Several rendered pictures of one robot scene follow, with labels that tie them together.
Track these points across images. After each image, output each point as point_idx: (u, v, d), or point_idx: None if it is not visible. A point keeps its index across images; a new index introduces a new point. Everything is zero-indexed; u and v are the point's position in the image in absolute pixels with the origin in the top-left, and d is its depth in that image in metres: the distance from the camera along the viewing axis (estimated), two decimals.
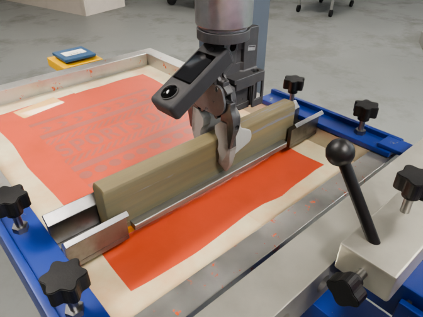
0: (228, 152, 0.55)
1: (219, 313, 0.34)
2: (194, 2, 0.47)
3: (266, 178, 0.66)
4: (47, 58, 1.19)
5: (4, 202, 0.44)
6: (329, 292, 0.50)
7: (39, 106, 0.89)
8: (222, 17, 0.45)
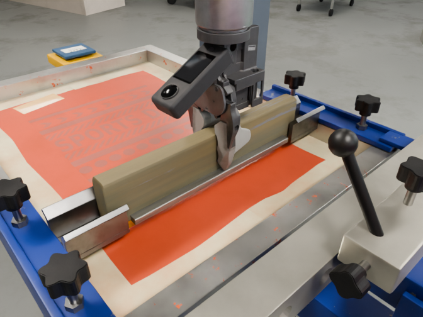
0: (227, 152, 0.55)
1: (220, 305, 0.34)
2: (194, 2, 0.48)
3: (267, 173, 0.65)
4: (47, 55, 1.18)
5: (3, 195, 0.44)
6: (331, 286, 0.50)
7: (39, 102, 0.88)
8: (222, 17, 0.45)
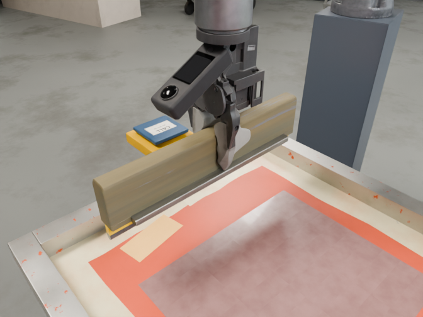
0: (227, 152, 0.55)
1: None
2: (194, 2, 0.47)
3: None
4: (126, 133, 0.94)
5: None
6: None
7: (152, 235, 0.64)
8: (221, 17, 0.45)
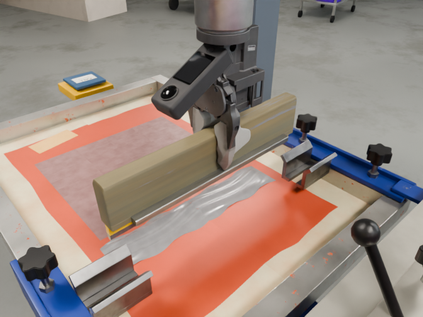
0: (227, 152, 0.55)
1: None
2: (194, 2, 0.47)
3: (281, 222, 0.67)
4: (58, 83, 1.20)
5: (33, 266, 0.45)
6: None
7: (53, 140, 0.90)
8: (222, 18, 0.45)
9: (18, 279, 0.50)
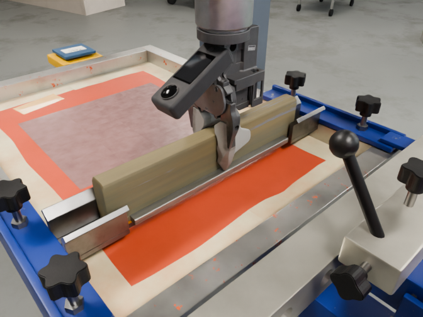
0: (227, 152, 0.55)
1: (221, 307, 0.34)
2: (194, 2, 0.47)
3: (267, 173, 0.65)
4: (47, 55, 1.18)
5: (3, 196, 0.44)
6: (332, 287, 0.50)
7: (39, 103, 0.88)
8: (222, 17, 0.45)
9: None
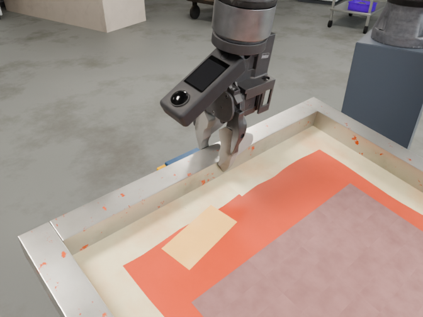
0: (229, 157, 0.55)
1: None
2: (213, 6, 0.45)
3: None
4: (157, 168, 0.89)
5: None
6: None
7: (200, 233, 0.51)
8: (242, 28, 0.44)
9: None
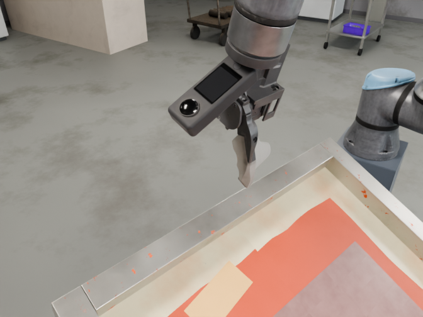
0: (248, 166, 0.53)
1: None
2: (231, 16, 0.43)
3: None
4: None
5: None
6: None
7: (219, 294, 0.54)
8: (260, 44, 0.42)
9: None
